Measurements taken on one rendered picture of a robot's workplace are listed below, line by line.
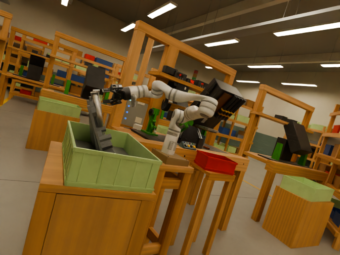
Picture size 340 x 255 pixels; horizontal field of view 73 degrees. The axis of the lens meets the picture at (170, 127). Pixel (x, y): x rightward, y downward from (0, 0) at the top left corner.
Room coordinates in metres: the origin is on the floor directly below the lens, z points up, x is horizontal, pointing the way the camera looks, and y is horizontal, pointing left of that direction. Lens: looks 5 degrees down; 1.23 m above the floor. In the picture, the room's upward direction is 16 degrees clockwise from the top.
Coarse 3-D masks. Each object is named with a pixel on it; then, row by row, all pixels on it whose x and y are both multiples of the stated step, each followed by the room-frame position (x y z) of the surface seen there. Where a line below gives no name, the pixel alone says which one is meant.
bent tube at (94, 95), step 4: (92, 92) 1.23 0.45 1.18; (96, 92) 1.23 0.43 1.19; (92, 96) 1.24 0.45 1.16; (96, 96) 1.23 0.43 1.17; (96, 100) 1.21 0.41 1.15; (96, 104) 1.20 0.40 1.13; (96, 108) 1.19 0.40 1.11; (100, 108) 1.20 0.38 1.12; (100, 112) 1.20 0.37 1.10; (100, 116) 1.20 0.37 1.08; (100, 120) 1.20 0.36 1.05; (100, 124) 1.22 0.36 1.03
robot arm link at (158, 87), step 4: (156, 80) 1.34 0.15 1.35; (152, 84) 1.33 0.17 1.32; (156, 84) 1.32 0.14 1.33; (160, 84) 1.33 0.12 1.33; (164, 84) 1.34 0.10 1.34; (152, 88) 1.34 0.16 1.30; (156, 88) 1.32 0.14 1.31; (160, 88) 1.32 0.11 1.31; (164, 88) 1.32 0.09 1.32; (168, 88) 1.33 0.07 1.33; (172, 88) 1.34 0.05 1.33; (152, 92) 1.35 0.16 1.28; (156, 92) 1.34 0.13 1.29; (160, 92) 1.35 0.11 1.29; (164, 92) 1.32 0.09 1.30; (168, 92) 1.32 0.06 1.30; (168, 96) 1.32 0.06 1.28
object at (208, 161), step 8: (200, 152) 2.02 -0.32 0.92; (208, 152) 2.14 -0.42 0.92; (200, 160) 1.99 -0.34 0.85; (208, 160) 1.90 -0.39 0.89; (216, 160) 1.93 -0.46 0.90; (224, 160) 1.96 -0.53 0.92; (232, 160) 2.07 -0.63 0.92; (208, 168) 1.91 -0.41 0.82; (216, 168) 1.94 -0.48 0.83; (224, 168) 1.97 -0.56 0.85; (232, 168) 2.00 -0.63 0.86
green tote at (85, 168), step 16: (80, 128) 1.49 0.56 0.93; (64, 144) 1.32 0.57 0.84; (112, 144) 1.60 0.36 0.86; (128, 144) 1.57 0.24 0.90; (64, 160) 1.11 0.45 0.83; (80, 160) 0.94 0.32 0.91; (96, 160) 0.96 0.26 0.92; (112, 160) 1.00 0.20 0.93; (128, 160) 1.03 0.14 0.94; (144, 160) 1.06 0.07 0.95; (160, 160) 1.12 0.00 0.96; (64, 176) 0.96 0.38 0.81; (80, 176) 0.94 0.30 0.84; (96, 176) 0.97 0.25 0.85; (112, 176) 1.01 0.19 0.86; (128, 176) 1.04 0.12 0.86; (144, 176) 1.08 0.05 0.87; (144, 192) 1.09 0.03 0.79
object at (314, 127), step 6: (312, 126) 9.58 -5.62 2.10; (318, 126) 9.39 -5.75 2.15; (324, 126) 9.15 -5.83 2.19; (318, 132) 9.24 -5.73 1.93; (324, 132) 9.06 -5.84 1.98; (330, 132) 8.98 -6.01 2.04; (312, 144) 9.30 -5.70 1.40; (318, 144) 9.15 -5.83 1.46; (300, 156) 9.55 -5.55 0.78; (312, 156) 9.43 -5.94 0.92; (312, 162) 9.13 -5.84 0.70; (324, 162) 8.84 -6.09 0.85; (330, 162) 8.75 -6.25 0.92; (312, 168) 9.14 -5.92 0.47
